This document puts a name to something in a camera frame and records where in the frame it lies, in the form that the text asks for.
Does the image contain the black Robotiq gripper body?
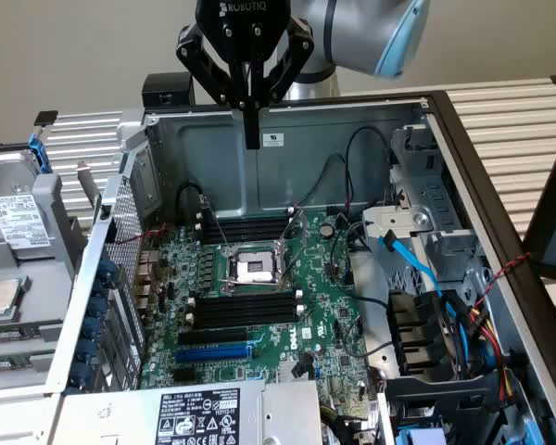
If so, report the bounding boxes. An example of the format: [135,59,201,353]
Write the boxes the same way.
[195,0,292,64]

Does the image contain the green RAM stick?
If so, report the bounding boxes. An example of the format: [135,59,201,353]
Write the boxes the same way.
[0,326,43,342]

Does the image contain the black box behind case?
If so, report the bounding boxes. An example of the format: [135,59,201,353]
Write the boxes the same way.
[141,72,196,110]

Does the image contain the open metal PC case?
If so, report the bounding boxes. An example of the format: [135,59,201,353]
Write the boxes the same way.
[45,90,556,445]

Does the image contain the silver socket locking lever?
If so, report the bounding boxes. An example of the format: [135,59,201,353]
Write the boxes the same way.
[218,276,284,291]
[201,196,232,248]

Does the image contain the CPU socket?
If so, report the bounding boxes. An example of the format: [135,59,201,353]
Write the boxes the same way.
[221,245,288,291]

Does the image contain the blue slot retainer clip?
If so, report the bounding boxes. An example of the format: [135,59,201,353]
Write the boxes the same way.
[96,258,118,283]
[88,295,110,320]
[68,362,94,387]
[82,317,104,341]
[75,339,98,363]

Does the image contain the silver disk bay cage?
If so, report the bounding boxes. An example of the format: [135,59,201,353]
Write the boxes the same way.
[360,115,487,325]

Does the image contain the green Dell motherboard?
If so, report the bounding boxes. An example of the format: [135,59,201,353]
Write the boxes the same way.
[138,210,385,400]

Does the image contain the silver hard disk with label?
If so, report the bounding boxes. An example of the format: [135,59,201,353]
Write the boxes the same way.
[0,150,57,259]

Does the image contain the long black expansion slot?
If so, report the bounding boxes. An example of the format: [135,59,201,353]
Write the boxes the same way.
[177,327,250,347]

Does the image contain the grey parts rack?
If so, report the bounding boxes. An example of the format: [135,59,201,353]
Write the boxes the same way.
[0,138,92,395]

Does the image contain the blue expansion slot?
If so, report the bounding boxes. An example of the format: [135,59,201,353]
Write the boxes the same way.
[174,343,254,364]

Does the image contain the black fan shroud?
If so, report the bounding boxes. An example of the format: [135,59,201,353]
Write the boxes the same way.
[386,289,467,377]

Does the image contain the dark framed panel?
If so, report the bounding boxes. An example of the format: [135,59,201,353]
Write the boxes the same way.
[523,133,556,282]

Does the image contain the short black expansion slot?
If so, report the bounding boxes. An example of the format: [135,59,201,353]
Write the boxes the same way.
[172,368,204,384]

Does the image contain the silver CPU chip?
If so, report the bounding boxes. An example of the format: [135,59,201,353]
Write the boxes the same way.
[0,280,22,321]

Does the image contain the silver power supply with label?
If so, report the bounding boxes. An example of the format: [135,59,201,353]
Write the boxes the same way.
[50,379,323,445]

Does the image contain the pale blue plastic block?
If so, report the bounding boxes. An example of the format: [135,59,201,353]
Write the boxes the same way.
[396,426,450,445]

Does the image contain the short black looped wire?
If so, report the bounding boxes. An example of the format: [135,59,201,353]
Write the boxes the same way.
[300,154,348,208]

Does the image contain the long black looped wire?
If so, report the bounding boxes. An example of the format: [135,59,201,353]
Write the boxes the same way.
[345,127,395,214]

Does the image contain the thick black looped wire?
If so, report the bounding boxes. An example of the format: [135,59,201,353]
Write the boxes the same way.
[175,183,209,223]

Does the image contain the silver expansion card bracket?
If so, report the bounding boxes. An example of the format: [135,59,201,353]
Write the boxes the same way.
[76,159,104,219]

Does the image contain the thin red wire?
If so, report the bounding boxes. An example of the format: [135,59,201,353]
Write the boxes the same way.
[115,223,168,298]

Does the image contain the blue disk caddy rail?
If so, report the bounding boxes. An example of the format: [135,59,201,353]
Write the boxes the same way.
[27,133,52,176]

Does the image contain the blue SATA wire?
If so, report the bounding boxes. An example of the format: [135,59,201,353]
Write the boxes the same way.
[378,229,458,321]

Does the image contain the black curved wire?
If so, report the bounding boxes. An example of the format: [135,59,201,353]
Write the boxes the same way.
[331,222,390,307]

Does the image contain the red black twisted wire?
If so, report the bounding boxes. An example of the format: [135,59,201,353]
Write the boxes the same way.
[474,252,532,310]

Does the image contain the coloured power wire bundle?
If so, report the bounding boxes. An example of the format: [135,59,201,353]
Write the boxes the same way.
[442,291,515,404]

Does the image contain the black plastic drive bracket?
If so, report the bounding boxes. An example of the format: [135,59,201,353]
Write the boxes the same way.
[379,373,511,445]

